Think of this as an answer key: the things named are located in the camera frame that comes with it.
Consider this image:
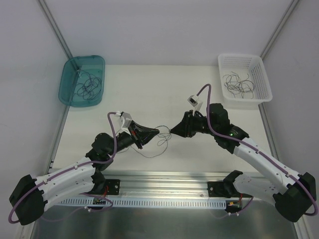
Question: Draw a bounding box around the purple cable bundle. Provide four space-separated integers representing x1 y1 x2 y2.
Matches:
124 126 172 159

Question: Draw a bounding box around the thin black cable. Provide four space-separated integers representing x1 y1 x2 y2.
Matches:
222 71 256 100
72 71 103 102

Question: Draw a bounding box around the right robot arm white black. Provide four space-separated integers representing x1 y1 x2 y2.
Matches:
170 103 318 223

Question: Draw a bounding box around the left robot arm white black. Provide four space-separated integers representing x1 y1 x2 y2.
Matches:
8 121 159 226

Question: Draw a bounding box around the white perforated plastic basket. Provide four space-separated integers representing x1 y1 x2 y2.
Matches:
218 53 273 110

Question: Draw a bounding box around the teal plastic bin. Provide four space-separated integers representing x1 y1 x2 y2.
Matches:
58 55 106 108

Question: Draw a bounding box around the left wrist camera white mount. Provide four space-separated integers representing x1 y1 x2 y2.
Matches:
115 111 133 135

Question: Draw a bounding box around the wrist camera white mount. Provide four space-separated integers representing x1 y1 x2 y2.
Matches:
187 95 203 115
115 111 133 135

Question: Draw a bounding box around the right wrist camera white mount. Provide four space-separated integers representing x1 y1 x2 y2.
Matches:
187 95 203 115

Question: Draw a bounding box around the aluminium mounting rail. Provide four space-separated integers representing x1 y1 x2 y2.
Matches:
102 170 228 199

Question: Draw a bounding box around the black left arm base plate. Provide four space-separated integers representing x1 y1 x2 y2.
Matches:
101 179 121 196

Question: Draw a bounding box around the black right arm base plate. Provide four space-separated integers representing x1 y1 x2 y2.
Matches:
207 181 227 198

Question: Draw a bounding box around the white slotted cable duct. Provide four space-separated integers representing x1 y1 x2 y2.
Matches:
58 196 226 210

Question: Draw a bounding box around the left aluminium frame post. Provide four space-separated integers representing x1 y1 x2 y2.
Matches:
36 0 73 59

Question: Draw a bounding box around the aluminium frame post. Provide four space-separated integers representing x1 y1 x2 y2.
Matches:
36 0 73 59
260 0 302 61

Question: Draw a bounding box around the right aluminium frame post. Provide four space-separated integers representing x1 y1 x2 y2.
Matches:
260 0 302 61

